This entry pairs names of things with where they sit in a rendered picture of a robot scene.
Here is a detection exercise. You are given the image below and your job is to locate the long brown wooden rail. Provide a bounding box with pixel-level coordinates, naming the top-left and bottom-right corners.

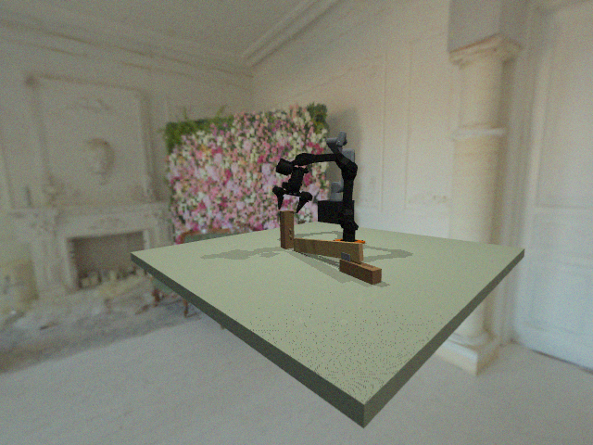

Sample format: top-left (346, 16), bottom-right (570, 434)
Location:
top-left (293, 238), bottom-right (364, 261)

